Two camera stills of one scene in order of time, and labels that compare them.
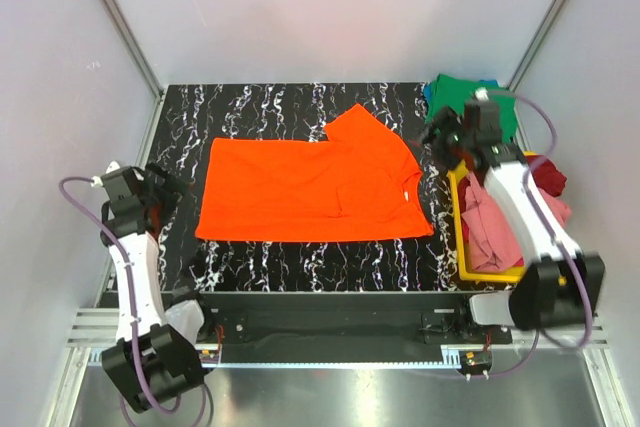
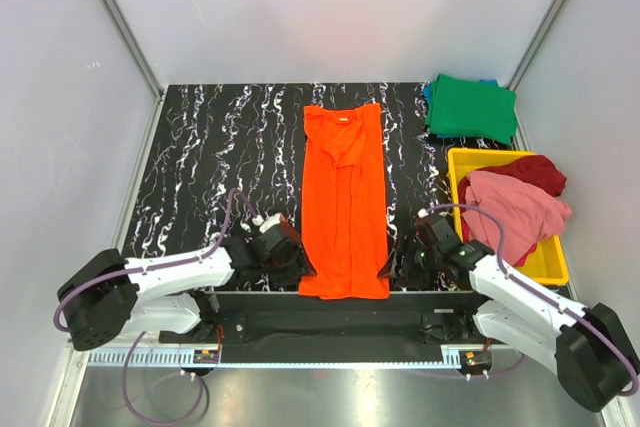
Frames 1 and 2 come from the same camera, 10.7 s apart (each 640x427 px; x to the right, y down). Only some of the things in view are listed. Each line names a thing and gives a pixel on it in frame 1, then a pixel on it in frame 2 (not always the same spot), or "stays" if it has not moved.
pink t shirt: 493,245 stays
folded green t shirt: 453,93 stays
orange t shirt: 361,183 → 344,232
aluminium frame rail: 93,332 stays
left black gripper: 172,190 → 299,267
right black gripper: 445,121 → 409,277
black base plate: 347,323 stays
